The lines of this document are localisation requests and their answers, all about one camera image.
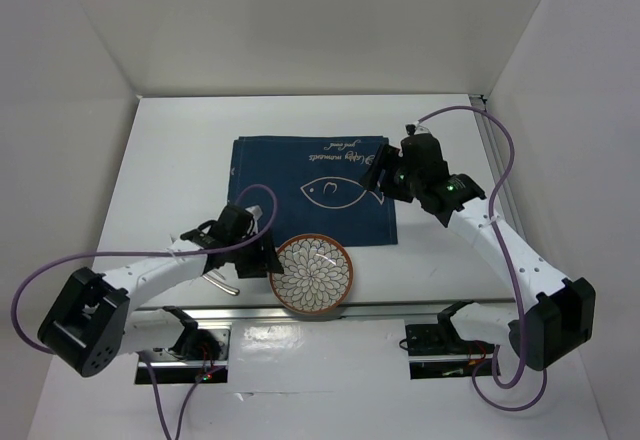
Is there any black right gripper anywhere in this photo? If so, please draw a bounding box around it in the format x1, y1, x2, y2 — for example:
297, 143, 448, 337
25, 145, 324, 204
358, 143, 423, 203

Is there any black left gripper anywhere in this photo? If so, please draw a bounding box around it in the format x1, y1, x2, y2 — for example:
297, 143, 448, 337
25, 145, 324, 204
228, 227, 284, 279

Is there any floral ceramic plate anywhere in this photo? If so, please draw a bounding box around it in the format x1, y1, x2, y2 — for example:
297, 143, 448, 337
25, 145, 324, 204
269, 234, 355, 315

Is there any blue fish placemat cloth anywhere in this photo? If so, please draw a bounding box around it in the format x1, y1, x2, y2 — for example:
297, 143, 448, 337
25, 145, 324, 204
228, 136, 398, 247

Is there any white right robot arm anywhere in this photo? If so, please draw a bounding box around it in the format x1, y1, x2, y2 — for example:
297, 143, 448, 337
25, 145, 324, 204
360, 133, 596, 371

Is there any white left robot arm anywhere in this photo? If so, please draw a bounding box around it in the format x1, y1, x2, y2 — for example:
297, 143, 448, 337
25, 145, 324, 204
37, 204, 283, 377

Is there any silver table knife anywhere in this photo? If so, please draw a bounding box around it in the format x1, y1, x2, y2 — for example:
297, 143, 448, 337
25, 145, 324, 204
202, 270, 240, 297

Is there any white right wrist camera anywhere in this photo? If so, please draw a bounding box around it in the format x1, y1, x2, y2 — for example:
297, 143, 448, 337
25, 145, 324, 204
407, 124, 431, 135

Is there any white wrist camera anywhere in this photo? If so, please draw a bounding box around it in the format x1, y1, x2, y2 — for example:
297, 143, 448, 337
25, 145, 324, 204
246, 205, 263, 234
407, 124, 431, 135

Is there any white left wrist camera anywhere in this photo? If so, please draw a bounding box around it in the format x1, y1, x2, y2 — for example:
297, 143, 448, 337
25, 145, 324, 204
246, 205, 263, 234

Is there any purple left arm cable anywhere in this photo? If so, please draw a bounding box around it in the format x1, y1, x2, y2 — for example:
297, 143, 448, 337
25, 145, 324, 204
10, 184, 279, 439

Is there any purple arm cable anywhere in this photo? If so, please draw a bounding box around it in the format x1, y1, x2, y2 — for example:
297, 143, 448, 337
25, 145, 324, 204
414, 105, 549, 411
10, 184, 279, 439

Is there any aluminium right side rail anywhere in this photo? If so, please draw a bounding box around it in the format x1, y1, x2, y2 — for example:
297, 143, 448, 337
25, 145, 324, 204
474, 113, 519, 229

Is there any aluminium rail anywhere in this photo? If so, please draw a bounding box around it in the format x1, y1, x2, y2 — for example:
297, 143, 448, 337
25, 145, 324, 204
124, 299, 516, 324
474, 113, 519, 229

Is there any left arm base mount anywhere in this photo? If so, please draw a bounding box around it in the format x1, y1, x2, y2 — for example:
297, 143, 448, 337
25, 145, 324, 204
130, 306, 231, 384

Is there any aluminium front rail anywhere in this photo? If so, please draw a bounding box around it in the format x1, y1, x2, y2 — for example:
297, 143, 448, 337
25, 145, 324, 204
124, 299, 516, 324

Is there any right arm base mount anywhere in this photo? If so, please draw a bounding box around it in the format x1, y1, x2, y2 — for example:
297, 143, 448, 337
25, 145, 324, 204
398, 324, 495, 380

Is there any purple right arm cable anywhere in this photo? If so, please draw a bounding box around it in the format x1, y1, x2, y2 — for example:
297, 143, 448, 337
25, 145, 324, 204
414, 105, 549, 411

